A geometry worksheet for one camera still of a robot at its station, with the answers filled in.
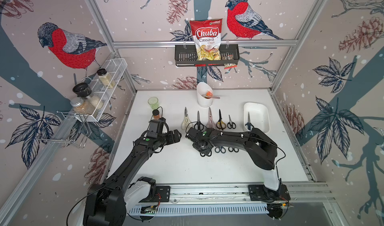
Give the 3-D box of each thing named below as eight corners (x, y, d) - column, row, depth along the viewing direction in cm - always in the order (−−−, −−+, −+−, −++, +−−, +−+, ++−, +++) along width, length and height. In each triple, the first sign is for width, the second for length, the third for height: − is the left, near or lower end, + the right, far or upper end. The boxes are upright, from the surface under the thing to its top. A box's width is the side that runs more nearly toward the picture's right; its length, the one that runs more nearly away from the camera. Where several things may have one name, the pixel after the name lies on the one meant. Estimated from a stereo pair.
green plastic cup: (149, 109, 111) (146, 103, 106) (151, 102, 116) (148, 96, 110) (158, 109, 111) (156, 103, 106) (160, 102, 116) (158, 96, 110)
